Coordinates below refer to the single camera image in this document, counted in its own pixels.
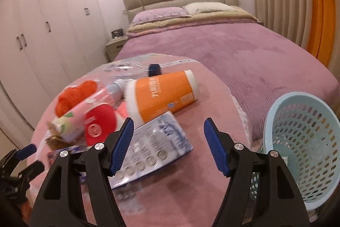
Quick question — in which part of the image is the orange plastic bag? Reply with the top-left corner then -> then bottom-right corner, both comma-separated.
55,80 -> 97,117

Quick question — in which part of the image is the purple pillow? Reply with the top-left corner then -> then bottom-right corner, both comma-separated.
130,7 -> 191,25

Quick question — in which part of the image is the cream dotted pillow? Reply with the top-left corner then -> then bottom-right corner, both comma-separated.
183,2 -> 236,15

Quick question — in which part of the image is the pink elephant blanket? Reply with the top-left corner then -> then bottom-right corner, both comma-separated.
26,52 -> 253,227

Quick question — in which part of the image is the beige folded quilt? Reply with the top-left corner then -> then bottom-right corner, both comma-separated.
127,6 -> 260,38

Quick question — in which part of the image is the white milk carton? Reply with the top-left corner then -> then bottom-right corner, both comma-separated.
108,112 -> 193,189

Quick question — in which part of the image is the orange curtain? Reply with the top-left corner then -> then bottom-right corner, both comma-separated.
307,0 -> 336,66

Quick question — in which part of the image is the small dark picture frame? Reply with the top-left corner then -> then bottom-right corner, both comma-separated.
111,28 -> 124,39

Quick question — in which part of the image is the beige nightstand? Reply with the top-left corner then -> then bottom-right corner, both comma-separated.
105,36 -> 129,62

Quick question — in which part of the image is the dark colourful snack box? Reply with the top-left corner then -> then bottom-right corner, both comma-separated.
47,145 -> 88,168

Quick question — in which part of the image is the pink yogurt drink bottle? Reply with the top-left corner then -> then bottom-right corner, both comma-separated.
50,79 -> 126,143

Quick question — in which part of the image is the white wardrobe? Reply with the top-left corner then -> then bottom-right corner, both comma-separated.
1,0 -> 108,137

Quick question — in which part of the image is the brown paper packaging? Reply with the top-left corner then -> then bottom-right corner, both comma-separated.
45,121 -> 77,150

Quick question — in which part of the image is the orange white paper cup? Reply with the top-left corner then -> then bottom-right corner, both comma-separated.
125,70 -> 200,128

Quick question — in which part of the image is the clear plastic water bottle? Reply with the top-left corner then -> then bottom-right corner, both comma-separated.
104,62 -> 162,80

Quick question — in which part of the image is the purple bed cover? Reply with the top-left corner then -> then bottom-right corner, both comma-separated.
118,21 -> 339,140

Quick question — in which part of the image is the light blue plastic basket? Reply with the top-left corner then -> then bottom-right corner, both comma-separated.
253,92 -> 339,211

